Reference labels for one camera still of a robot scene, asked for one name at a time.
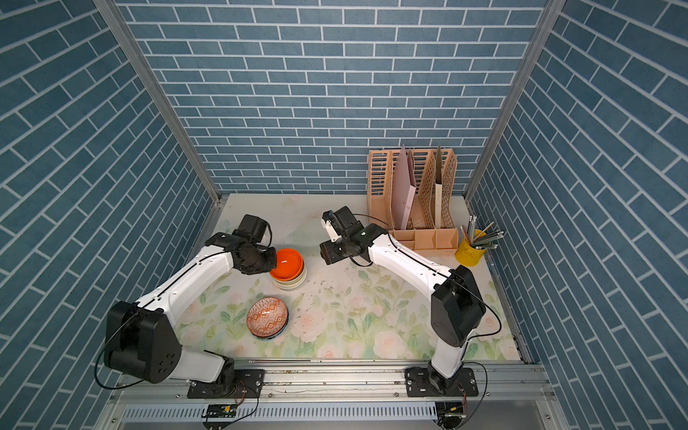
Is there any orange bowl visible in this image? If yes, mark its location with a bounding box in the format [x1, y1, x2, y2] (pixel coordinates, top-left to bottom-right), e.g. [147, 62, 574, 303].
[270, 248, 305, 281]

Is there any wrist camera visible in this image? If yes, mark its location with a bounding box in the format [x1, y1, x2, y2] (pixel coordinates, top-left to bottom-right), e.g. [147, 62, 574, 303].
[321, 206, 364, 242]
[232, 214, 272, 244]

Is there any green circuit board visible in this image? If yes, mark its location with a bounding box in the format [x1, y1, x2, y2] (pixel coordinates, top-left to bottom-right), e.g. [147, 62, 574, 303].
[202, 404, 238, 422]

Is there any pens bundle in cup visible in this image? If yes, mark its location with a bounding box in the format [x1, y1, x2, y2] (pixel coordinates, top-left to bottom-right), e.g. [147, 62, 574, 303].
[460, 215, 506, 251]

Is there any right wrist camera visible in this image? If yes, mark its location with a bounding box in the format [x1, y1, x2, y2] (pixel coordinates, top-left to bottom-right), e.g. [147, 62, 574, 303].
[321, 206, 364, 242]

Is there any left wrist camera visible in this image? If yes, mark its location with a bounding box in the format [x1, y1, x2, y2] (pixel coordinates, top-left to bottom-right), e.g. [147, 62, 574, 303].
[232, 214, 272, 244]

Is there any yellow pen cup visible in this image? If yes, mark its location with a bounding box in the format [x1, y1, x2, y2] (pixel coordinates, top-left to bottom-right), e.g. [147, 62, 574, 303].
[454, 231, 486, 267]

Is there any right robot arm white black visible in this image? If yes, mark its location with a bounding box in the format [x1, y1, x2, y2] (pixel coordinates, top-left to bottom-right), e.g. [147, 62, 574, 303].
[320, 220, 496, 397]

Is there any white bowl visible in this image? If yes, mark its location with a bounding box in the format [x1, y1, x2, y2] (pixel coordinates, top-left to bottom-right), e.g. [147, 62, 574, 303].
[273, 279, 305, 291]

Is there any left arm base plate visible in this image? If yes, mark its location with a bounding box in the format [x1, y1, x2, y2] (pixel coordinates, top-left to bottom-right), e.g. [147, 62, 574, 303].
[187, 367, 265, 400]

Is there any light green bowl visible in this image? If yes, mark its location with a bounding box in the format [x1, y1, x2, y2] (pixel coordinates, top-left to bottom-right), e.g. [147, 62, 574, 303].
[272, 270, 306, 290]

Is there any pink folder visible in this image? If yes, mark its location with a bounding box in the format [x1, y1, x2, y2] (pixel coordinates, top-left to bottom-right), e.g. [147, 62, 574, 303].
[392, 147, 416, 230]

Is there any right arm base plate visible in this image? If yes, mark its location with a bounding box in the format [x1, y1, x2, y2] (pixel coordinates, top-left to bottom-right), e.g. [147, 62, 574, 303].
[404, 365, 478, 397]

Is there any red patterned bowl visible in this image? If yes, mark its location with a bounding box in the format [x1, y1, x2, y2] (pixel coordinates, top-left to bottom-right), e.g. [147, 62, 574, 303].
[247, 297, 290, 340]

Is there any peach plastic file organizer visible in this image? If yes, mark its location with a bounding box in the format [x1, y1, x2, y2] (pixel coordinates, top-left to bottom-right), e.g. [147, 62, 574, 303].
[367, 148, 460, 256]

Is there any aluminium mounting rail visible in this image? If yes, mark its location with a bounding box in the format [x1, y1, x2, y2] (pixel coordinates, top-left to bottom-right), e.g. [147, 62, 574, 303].
[107, 360, 555, 406]

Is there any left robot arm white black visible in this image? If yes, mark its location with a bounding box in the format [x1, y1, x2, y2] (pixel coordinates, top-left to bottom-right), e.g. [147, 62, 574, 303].
[96, 233, 277, 395]

